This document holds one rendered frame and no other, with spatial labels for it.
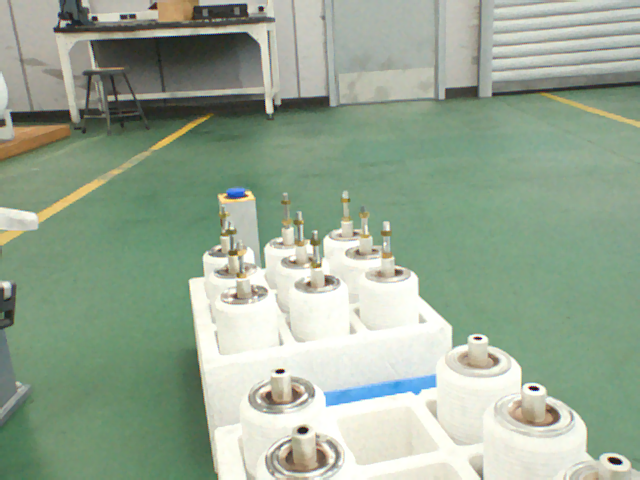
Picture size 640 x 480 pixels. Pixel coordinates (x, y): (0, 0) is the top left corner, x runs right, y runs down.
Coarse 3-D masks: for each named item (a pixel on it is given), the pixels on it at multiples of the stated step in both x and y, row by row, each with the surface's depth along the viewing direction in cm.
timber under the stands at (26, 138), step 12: (24, 132) 466; (36, 132) 463; (48, 132) 463; (60, 132) 482; (0, 144) 414; (12, 144) 416; (24, 144) 430; (36, 144) 445; (0, 156) 401; (12, 156) 415
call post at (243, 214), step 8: (232, 208) 138; (240, 208) 138; (248, 208) 138; (232, 216) 138; (240, 216) 139; (248, 216) 139; (240, 224) 139; (248, 224) 139; (256, 224) 140; (240, 232) 140; (248, 232) 140; (256, 232) 140; (248, 240) 140; (256, 240) 141; (256, 248) 141; (256, 256) 142; (256, 264) 142
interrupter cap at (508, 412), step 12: (504, 396) 71; (516, 396) 71; (504, 408) 69; (516, 408) 69; (552, 408) 69; (564, 408) 68; (504, 420) 67; (516, 420) 67; (552, 420) 67; (564, 420) 66; (516, 432) 65; (528, 432) 65; (540, 432) 64; (552, 432) 64; (564, 432) 65
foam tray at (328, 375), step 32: (192, 288) 128; (288, 320) 112; (352, 320) 109; (256, 352) 100; (288, 352) 100; (320, 352) 101; (352, 352) 102; (384, 352) 103; (416, 352) 105; (224, 384) 98; (320, 384) 102; (352, 384) 104; (224, 416) 100
